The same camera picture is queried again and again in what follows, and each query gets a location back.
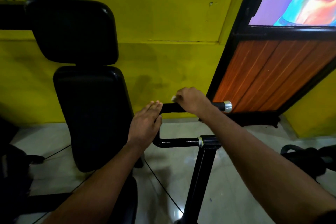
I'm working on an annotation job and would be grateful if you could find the person's right hand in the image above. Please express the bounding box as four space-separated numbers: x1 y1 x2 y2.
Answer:
171 86 217 121

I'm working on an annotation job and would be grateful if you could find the person's left hand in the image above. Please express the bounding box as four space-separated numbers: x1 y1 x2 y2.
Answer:
127 100 163 152

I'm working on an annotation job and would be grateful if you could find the black U-shaped handle chrome end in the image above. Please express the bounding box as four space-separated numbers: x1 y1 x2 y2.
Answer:
153 100 232 149

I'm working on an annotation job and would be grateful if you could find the person's right forearm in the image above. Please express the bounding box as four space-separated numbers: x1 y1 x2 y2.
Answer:
202 107 336 224

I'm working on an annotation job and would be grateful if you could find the person's left forearm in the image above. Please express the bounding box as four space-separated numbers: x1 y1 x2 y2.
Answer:
43 143 145 224

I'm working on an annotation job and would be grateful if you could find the black back pad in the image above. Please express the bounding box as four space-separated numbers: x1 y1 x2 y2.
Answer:
53 65 144 173

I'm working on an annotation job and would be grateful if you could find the orange black edged panel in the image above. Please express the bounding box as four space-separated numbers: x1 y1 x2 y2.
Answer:
199 0 336 128

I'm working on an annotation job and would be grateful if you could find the black round seat pad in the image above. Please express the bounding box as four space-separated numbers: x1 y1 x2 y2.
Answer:
107 175 138 224

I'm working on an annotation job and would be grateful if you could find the black head pad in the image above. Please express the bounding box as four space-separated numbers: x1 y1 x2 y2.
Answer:
24 0 119 65

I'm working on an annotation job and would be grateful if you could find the dark weight stack housing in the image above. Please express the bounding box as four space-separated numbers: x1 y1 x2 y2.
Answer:
0 116 45 224

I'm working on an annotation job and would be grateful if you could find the thin black hanging cable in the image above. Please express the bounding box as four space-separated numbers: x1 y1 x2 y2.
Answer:
144 159 184 213

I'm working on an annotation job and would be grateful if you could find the black machine base frame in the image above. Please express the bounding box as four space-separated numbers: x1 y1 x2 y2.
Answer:
21 134 222 224

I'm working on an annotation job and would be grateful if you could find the thin black floor cable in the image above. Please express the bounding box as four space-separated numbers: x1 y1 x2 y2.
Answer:
43 144 72 160

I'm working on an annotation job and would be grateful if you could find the grey leg machine frame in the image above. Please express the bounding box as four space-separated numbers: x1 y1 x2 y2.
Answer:
280 144 305 156

